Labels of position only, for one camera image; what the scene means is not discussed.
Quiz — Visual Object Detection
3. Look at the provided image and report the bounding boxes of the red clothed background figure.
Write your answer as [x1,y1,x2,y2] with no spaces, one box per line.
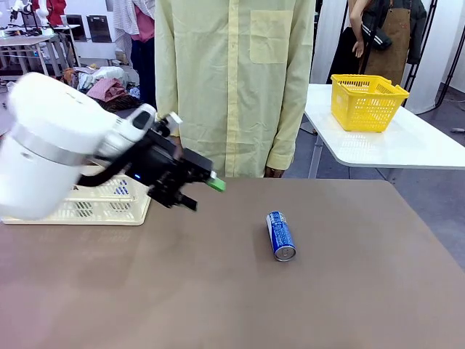
[46,0,68,27]

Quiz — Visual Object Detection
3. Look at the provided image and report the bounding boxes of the white checked hanging shirt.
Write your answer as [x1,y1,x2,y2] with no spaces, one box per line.
[111,0,157,40]

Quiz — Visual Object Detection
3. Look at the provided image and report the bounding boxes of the person's right forearm yellow sleeve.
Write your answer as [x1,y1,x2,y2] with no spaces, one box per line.
[154,54,190,146]

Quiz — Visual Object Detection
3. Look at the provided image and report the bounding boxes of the brown patterned garment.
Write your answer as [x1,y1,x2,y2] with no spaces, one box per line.
[94,94,143,112]

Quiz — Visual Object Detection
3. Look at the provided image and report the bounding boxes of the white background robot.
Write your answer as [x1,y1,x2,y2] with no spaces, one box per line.
[7,0,51,36]

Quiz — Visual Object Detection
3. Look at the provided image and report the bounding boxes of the black wall appliance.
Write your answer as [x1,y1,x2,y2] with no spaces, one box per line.
[65,14,87,43]
[86,15,113,44]

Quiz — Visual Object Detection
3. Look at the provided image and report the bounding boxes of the person's left forearm yellow sleeve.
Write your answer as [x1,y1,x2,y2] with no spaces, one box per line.
[267,72,315,170]

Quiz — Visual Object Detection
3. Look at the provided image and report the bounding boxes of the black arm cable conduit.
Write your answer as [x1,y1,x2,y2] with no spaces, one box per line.
[78,137,153,188]

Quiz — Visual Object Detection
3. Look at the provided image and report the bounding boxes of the mannequin with brown apron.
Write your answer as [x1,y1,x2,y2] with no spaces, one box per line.
[347,0,429,85]

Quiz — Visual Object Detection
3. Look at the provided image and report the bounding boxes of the navy hanging trousers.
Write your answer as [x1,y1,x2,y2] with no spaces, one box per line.
[129,35,158,111]

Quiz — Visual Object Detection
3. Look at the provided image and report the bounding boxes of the pink checked garment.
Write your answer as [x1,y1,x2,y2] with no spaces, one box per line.
[86,77,129,102]

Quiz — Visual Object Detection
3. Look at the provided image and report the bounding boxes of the white garment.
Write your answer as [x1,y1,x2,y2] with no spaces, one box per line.
[76,65,127,88]

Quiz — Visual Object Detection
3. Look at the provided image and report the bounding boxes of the blue white drink can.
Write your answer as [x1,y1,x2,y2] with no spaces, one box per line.
[266,209,297,262]

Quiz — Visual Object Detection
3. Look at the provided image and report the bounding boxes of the cream plastic shopping basket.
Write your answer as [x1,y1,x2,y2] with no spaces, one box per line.
[0,165,153,227]

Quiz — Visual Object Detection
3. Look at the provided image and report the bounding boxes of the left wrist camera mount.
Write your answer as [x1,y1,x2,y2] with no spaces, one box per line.
[155,111,183,137]

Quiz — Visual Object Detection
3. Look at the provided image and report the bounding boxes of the yellow plastic basket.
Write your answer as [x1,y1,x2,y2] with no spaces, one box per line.
[330,73,411,133]

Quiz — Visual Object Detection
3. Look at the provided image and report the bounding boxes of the person in yellow shirt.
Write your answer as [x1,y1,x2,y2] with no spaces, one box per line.
[154,0,316,179]

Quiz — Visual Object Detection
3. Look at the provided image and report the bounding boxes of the white side table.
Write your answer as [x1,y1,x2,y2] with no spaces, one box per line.
[303,83,465,179]

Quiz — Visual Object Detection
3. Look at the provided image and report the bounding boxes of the person's right hand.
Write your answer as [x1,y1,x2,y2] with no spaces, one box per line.
[170,136,185,160]

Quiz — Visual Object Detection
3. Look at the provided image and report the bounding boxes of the pink hanging shirt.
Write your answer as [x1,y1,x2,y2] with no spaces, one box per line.
[129,3,157,44]

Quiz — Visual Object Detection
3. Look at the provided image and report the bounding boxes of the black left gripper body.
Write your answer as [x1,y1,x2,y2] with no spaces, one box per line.
[126,127,185,190]

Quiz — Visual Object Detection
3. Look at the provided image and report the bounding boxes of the grey workbench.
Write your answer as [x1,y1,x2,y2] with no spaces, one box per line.
[0,24,81,78]

